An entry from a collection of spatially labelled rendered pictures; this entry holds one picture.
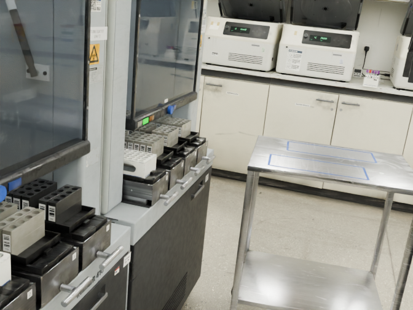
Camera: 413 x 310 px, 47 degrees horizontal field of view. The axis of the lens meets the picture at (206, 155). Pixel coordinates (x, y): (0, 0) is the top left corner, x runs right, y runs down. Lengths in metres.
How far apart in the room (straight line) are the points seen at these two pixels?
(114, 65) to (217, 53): 2.50
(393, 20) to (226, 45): 1.38
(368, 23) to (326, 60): 0.73
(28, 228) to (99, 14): 0.51
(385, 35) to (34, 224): 3.58
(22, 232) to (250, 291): 1.14
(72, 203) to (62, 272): 0.19
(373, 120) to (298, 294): 1.96
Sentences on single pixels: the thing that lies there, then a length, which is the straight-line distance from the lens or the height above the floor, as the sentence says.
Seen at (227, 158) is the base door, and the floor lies 0.18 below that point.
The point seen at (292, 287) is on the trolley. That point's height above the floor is 0.28.
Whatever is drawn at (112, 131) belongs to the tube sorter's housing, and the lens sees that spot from 1.32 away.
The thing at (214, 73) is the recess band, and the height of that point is 0.84.
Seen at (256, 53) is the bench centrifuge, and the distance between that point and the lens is 3.67.
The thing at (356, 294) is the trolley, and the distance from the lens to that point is 2.10.
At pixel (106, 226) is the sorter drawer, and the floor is 0.80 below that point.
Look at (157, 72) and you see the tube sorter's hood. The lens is 1.53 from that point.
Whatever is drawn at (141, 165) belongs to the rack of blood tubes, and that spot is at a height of 0.85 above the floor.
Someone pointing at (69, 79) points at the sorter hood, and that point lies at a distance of 1.08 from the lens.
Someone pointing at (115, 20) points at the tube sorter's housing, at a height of 1.27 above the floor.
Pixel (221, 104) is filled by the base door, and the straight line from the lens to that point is 3.77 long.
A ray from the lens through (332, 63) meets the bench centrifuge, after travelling 3.63.
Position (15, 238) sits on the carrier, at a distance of 1.02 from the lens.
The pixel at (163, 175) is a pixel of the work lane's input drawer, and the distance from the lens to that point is 1.53.
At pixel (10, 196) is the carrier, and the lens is 1.18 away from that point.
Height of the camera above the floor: 1.32
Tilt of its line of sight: 17 degrees down
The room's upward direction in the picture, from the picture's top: 6 degrees clockwise
